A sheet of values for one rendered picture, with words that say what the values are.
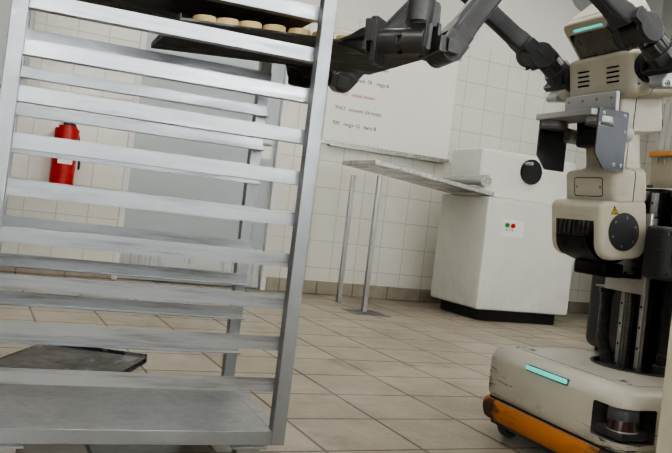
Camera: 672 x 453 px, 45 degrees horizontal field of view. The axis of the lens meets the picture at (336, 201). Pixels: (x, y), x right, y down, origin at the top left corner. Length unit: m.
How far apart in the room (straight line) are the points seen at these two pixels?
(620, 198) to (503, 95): 4.59
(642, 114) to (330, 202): 3.91
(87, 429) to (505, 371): 1.31
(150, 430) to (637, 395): 1.18
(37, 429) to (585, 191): 1.55
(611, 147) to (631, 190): 0.15
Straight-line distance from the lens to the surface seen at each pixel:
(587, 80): 2.46
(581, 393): 2.25
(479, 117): 6.70
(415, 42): 1.74
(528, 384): 2.43
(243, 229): 2.15
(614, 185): 2.31
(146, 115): 1.67
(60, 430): 1.70
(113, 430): 1.71
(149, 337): 1.70
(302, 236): 1.72
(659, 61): 2.25
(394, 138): 6.26
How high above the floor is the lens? 0.63
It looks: 1 degrees up
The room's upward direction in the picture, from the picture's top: 7 degrees clockwise
